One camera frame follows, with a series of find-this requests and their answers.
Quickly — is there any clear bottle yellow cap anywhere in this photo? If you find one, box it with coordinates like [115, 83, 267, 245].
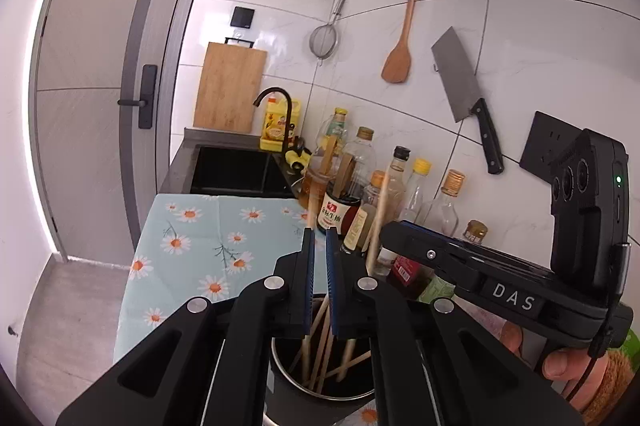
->
[400, 158, 433, 227]

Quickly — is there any cleaver with black handle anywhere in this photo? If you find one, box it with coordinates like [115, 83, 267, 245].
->
[431, 26, 505, 175]

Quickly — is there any hanging mesh strainer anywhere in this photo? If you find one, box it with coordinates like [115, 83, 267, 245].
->
[308, 0, 348, 67]

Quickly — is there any dark bottle pale label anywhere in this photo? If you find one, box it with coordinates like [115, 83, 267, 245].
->
[342, 172, 388, 257]

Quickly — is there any grey door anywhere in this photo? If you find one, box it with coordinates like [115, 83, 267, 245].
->
[30, 0, 201, 257]

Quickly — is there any black cylindrical utensil holder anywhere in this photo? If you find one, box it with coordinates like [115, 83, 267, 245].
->
[262, 296, 378, 426]

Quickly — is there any person's right hand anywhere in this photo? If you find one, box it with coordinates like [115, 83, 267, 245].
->
[501, 321, 616, 412]

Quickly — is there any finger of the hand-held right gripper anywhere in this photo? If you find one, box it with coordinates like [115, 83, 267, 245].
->
[379, 222, 483, 297]
[400, 220, 556, 275]

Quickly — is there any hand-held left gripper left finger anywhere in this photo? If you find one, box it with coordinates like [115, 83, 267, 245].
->
[56, 228, 317, 426]

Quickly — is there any tall bottle red label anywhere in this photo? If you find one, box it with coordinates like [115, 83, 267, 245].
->
[387, 171, 466, 299]

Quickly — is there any oil bottle green label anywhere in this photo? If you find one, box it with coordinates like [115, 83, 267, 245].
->
[420, 220, 488, 304]

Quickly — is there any glass jar with wooden utensils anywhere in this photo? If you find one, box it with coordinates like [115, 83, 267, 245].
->
[299, 135, 357, 229]

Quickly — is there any black door lock handle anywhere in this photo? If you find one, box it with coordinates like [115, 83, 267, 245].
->
[118, 64, 158, 130]

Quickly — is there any person's right forearm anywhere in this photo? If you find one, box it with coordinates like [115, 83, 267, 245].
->
[585, 348, 640, 424]

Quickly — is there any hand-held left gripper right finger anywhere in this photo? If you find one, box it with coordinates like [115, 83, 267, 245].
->
[324, 227, 586, 426]

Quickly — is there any black kitchen sink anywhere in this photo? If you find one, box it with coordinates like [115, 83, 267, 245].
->
[190, 145, 296, 199]

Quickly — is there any clear bottle black cap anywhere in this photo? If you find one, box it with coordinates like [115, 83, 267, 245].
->
[385, 147, 411, 227]

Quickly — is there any wooden cutting board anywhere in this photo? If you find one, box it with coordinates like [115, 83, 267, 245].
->
[193, 37, 268, 134]

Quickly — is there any black curved faucet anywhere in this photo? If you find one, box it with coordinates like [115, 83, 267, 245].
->
[253, 88, 296, 157]

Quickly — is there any clear bottle yellow-green cap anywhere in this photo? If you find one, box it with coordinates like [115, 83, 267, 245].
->
[315, 107, 353, 177]

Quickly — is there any daisy print tablecloth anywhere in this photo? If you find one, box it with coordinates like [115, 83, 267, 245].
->
[114, 193, 381, 426]

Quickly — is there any yellow oil jug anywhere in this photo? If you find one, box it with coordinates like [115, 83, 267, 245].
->
[259, 98, 303, 153]

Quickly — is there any hanging wooden spatula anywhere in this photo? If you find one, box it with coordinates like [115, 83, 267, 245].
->
[381, 0, 425, 84]

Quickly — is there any bunch of wooden chopsticks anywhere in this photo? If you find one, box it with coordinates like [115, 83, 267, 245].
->
[290, 296, 373, 394]

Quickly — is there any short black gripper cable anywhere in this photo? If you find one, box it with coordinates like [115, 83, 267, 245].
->
[569, 243, 632, 402]

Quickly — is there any dark jar red label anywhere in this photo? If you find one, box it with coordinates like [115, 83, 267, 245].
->
[317, 191, 362, 239]

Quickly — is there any black wall socket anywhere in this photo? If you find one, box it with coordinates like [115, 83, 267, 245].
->
[520, 110, 591, 179]

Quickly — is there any clear bottle gold cap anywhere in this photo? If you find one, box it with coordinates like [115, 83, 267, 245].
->
[345, 127, 378, 202]

